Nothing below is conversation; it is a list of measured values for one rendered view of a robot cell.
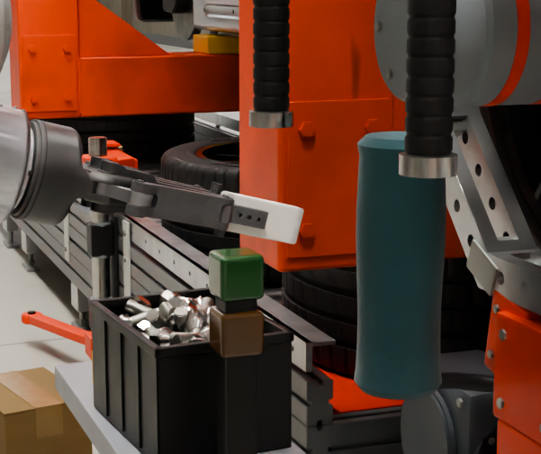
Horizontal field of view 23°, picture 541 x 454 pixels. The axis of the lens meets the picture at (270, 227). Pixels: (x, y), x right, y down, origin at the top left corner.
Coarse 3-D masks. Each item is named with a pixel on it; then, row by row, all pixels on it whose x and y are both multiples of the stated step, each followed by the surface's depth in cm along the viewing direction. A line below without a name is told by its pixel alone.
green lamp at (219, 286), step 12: (216, 252) 114; (228, 252) 113; (240, 252) 113; (252, 252) 113; (216, 264) 113; (228, 264) 112; (240, 264) 112; (252, 264) 112; (216, 276) 113; (228, 276) 112; (240, 276) 112; (252, 276) 112; (216, 288) 113; (228, 288) 112; (240, 288) 112; (252, 288) 113; (228, 300) 112; (240, 300) 113
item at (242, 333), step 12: (216, 312) 114; (240, 312) 113; (252, 312) 113; (216, 324) 114; (228, 324) 113; (240, 324) 113; (252, 324) 113; (216, 336) 114; (228, 336) 113; (240, 336) 113; (252, 336) 114; (216, 348) 114; (228, 348) 113; (240, 348) 113; (252, 348) 114
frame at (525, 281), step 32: (480, 128) 142; (480, 160) 141; (448, 192) 139; (480, 192) 142; (512, 192) 138; (480, 224) 134; (512, 224) 136; (480, 256) 133; (512, 256) 131; (512, 288) 128
